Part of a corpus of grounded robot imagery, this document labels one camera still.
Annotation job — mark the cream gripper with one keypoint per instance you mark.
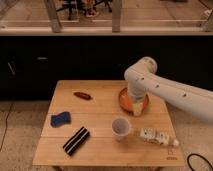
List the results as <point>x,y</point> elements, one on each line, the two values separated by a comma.
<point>138,108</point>

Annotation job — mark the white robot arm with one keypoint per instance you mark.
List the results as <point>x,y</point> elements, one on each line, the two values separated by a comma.
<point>141,78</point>

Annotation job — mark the orange bowl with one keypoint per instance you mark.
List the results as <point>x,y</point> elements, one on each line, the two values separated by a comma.
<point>126,104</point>

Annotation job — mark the white paper cup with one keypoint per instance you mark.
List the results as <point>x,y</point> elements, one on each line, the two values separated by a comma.
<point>121,128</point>

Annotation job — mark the white plastic bottle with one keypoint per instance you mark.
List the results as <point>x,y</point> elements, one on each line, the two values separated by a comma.
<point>157,137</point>

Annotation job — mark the wooden folding table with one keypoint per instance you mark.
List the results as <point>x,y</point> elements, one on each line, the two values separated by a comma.
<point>97,114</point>

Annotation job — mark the dark red sausage toy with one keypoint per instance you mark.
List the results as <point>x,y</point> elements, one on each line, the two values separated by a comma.
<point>82,95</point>

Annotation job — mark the black white striped cloth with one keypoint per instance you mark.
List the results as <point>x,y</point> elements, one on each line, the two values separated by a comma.
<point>76,141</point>

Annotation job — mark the blue sponge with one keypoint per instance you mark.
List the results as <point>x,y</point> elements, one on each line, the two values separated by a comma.
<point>60,119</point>

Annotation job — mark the black office chair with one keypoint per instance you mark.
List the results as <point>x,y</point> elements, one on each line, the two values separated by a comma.
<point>88,7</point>

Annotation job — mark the grey metal post centre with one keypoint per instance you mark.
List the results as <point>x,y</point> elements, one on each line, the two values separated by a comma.
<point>116,15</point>

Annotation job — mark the grey metal post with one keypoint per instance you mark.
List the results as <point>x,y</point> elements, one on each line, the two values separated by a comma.
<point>116,15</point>
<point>53,16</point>

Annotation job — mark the grey metal post left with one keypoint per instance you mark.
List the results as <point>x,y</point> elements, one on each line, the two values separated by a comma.
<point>53,16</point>

